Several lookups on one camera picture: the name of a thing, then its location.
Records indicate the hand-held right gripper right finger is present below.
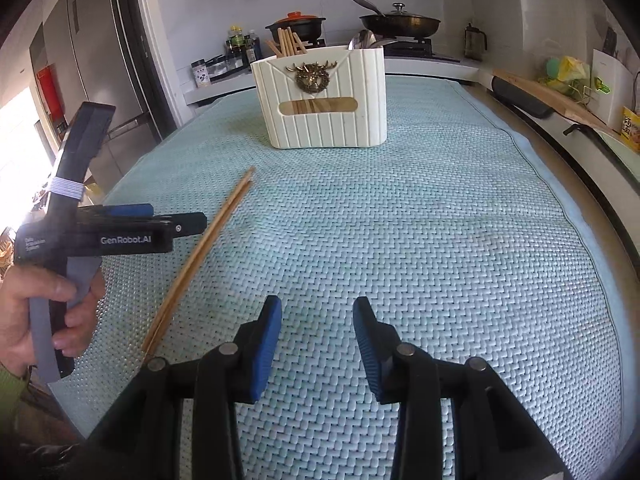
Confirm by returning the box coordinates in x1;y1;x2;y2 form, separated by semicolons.
352;296;571;480

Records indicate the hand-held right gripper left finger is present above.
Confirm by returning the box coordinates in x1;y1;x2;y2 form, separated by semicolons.
85;295;283;480

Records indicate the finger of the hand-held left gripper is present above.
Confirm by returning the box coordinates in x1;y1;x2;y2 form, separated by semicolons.
150;212;208;237
102;203;155;218

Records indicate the long wooden chopstick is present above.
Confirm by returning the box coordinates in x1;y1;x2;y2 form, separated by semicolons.
141;167;253;353
147;170;257;348

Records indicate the white ribbed utensil holder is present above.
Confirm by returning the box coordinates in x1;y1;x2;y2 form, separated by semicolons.
250;46;389;150

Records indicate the bunch of wooden chopsticks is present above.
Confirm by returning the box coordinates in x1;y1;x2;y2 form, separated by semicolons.
265;27;307;58

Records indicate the steel spoon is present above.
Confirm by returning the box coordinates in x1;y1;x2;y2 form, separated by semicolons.
348;29;377;52

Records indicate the person's left hand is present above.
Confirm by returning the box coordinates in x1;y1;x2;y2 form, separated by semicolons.
0;257;107;376

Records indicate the light blue woven mat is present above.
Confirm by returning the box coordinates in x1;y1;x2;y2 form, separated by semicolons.
47;75;626;480

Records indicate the silver refrigerator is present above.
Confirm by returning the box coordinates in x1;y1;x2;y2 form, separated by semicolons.
27;0;161;191

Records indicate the row of spice jars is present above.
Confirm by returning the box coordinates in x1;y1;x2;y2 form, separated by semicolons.
207;54;251;81

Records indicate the green sauce bottle yellow cap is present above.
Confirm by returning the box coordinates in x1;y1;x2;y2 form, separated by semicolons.
228;25;246;68

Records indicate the black clay pot orange lid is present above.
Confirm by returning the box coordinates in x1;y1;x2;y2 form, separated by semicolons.
265;11;327;42

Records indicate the black gas stove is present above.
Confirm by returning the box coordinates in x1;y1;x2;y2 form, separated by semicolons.
300;37;461;63

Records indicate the black frying pan glass lid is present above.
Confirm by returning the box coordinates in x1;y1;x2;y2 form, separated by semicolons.
348;0;442;38

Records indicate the black oblong object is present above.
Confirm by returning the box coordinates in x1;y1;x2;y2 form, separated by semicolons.
491;75;556;120

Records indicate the wooden cutting board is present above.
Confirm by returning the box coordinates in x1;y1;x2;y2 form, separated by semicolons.
492;69;621;136

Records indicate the light green board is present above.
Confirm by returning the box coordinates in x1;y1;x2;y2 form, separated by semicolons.
597;132;640;183

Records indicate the dark glass kettle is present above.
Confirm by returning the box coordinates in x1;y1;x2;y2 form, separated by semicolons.
464;23;488;62

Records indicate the yellow snack packet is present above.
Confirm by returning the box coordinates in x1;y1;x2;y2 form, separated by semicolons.
621;106;640;151

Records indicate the yellow plastic bag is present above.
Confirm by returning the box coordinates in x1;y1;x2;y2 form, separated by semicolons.
537;55;591;93

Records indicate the white knife block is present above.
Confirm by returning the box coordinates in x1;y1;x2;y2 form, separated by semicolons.
592;48;635;126

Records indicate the red wall poster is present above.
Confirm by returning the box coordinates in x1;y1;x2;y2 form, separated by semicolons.
36;64;66;121

